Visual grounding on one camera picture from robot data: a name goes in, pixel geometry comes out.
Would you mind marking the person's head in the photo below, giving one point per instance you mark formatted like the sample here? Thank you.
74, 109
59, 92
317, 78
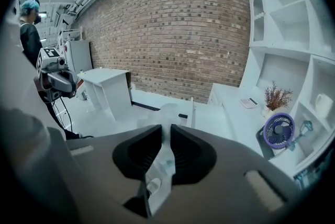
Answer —
29, 15

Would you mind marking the pink and white box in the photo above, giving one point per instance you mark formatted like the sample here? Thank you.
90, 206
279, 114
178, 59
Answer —
249, 103

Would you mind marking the white cabinet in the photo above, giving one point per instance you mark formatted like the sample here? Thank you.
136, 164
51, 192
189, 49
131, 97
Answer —
78, 55

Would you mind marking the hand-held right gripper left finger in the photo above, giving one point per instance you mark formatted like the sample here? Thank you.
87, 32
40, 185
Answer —
136, 151

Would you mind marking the white drawer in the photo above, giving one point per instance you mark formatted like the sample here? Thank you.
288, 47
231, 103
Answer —
212, 121

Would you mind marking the dried plant in white vase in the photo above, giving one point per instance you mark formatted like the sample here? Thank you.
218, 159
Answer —
276, 98

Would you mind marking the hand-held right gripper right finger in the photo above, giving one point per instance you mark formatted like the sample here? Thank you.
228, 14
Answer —
192, 157

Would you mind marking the person's torso in black top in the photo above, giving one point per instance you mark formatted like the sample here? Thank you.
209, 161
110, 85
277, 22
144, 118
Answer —
30, 39

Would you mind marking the white rack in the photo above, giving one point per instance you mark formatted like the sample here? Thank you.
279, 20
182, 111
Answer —
70, 33

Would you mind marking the purple desk fan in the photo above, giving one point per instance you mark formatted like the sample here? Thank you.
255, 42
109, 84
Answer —
278, 130

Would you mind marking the white desk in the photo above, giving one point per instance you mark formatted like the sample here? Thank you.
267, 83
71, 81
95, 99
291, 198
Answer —
107, 87

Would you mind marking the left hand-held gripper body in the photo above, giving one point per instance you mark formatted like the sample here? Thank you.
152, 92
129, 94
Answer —
58, 81

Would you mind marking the clear plastic item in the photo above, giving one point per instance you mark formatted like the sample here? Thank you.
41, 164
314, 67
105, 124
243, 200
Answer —
163, 162

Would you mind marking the white jug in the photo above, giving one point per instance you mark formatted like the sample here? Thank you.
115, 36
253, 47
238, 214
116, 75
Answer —
323, 105

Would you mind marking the teal glass ornament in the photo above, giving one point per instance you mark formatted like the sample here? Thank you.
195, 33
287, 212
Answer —
303, 130

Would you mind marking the blue hair cap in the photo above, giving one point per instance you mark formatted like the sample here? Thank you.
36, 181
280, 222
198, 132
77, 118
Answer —
29, 4

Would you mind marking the white shelf unit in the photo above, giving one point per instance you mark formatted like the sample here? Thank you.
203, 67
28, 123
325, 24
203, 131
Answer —
285, 34

